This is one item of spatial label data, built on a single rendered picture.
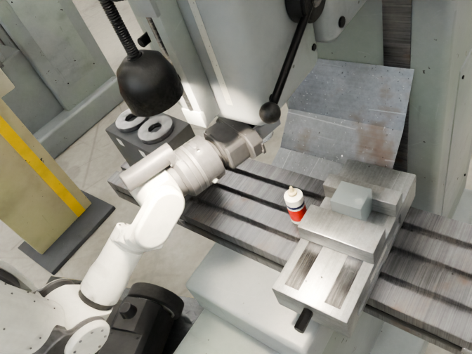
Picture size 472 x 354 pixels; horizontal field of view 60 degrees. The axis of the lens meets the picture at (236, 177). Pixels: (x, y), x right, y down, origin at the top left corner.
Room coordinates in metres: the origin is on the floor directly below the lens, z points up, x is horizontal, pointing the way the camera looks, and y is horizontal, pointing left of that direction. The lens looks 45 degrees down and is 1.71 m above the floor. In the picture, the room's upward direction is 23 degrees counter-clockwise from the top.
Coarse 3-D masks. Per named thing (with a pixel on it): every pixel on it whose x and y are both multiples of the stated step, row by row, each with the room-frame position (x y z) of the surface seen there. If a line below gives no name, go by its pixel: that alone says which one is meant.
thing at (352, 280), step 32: (352, 160) 0.60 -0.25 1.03; (384, 192) 0.46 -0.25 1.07; (384, 224) 0.42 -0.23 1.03; (320, 256) 0.41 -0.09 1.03; (384, 256) 0.38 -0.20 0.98; (288, 288) 0.37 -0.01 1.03; (320, 288) 0.35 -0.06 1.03; (352, 288) 0.33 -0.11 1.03; (320, 320) 0.31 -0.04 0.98; (352, 320) 0.28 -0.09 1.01
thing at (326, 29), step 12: (336, 0) 0.58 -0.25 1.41; (348, 0) 0.60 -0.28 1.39; (360, 0) 0.63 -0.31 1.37; (324, 12) 0.57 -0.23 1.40; (336, 12) 0.58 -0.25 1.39; (348, 12) 0.60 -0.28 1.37; (324, 24) 0.58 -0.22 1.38; (336, 24) 0.58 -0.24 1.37; (324, 36) 0.58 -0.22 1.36; (336, 36) 0.58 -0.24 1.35
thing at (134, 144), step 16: (128, 112) 0.94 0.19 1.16; (112, 128) 0.92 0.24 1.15; (128, 128) 0.87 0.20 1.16; (144, 128) 0.84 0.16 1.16; (160, 128) 0.84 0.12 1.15; (176, 128) 0.81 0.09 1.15; (128, 144) 0.84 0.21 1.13; (144, 144) 0.80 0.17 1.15; (160, 144) 0.77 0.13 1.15; (176, 144) 0.78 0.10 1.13; (128, 160) 0.91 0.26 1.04
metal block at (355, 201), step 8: (344, 184) 0.49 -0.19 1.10; (352, 184) 0.48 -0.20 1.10; (336, 192) 0.48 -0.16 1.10; (344, 192) 0.47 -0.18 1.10; (352, 192) 0.46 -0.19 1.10; (360, 192) 0.46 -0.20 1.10; (368, 192) 0.45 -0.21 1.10; (336, 200) 0.46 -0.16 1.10; (344, 200) 0.45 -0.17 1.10; (352, 200) 0.45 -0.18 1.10; (360, 200) 0.44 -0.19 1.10; (368, 200) 0.44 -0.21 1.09; (336, 208) 0.46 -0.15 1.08; (344, 208) 0.45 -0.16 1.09; (352, 208) 0.43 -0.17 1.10; (360, 208) 0.42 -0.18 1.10; (368, 208) 0.44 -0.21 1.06; (352, 216) 0.44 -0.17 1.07; (360, 216) 0.42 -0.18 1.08; (368, 216) 0.44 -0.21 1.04
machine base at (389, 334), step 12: (468, 192) 0.91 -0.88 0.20; (468, 204) 0.85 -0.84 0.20; (456, 216) 0.83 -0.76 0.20; (468, 216) 0.81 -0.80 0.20; (384, 324) 0.55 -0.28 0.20; (384, 336) 0.51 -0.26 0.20; (396, 336) 0.50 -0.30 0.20; (408, 336) 0.48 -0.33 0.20; (372, 348) 0.49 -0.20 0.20; (384, 348) 0.48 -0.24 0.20; (396, 348) 0.46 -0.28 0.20; (408, 348) 0.45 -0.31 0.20; (420, 348) 0.43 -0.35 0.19
